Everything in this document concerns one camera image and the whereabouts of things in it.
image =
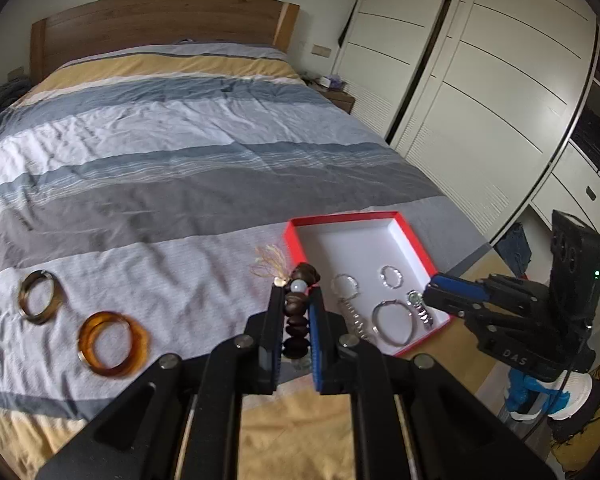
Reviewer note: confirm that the amber orange bangle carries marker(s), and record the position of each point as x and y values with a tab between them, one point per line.
111	344

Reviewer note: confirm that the wooden nightstand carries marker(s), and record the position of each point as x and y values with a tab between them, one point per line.
339	98

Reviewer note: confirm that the blue white gloved right hand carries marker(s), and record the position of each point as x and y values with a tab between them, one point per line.
526	397

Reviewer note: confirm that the wooden headboard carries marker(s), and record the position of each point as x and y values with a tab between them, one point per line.
107	25

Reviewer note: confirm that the thin silver bangle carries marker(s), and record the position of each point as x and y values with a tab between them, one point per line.
393	322

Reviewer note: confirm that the white sliding wardrobe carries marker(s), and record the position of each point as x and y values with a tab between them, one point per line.
480	95

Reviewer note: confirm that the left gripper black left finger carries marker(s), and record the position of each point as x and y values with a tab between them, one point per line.
271	338

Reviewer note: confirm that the striped blue yellow duvet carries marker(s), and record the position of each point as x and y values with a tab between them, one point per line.
147	180

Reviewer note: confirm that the red shallow gift box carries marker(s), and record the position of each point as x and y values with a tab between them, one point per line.
363	259

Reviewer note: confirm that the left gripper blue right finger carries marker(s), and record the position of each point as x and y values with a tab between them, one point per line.
324	350

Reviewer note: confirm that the dark brown bangle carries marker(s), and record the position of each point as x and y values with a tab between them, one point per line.
40	296

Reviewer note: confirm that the silver wristwatch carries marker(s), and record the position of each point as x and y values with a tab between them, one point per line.
414	300

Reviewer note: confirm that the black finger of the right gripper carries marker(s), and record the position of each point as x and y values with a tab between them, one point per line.
455	299

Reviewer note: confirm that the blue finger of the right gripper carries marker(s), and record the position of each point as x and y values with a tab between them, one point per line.
462	284

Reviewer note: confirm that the dark grey blanket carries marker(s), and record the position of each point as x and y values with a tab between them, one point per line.
14	89

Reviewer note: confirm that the wall light switch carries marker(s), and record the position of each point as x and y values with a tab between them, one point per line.
323	52

